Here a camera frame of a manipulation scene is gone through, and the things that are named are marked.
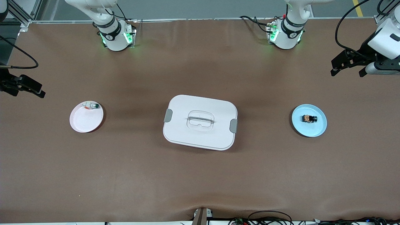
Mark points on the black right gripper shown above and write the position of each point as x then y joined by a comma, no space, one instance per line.
7,83

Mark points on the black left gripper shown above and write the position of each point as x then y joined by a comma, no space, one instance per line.
364,52

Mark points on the black orange push-button switch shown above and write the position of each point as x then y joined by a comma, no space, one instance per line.
307,118

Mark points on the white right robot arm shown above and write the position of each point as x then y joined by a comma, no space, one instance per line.
112,34

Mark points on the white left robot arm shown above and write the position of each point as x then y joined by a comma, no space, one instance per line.
289,34

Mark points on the pink round plate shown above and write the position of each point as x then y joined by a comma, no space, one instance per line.
84,120

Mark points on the light blue round plate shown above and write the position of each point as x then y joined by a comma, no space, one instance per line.
309,129

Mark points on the grey box latch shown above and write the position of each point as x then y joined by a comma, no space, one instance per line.
233,125
168,115

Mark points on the white plastic storage box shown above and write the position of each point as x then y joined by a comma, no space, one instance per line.
187,137

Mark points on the aluminium frame profile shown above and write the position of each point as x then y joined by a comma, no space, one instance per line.
19,14
378,19

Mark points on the white green push-button switch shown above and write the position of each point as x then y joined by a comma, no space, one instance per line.
93,106

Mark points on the silver table edge rail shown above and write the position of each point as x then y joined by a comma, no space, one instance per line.
162,20

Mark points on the brown camera mounting post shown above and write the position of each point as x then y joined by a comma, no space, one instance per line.
200,218

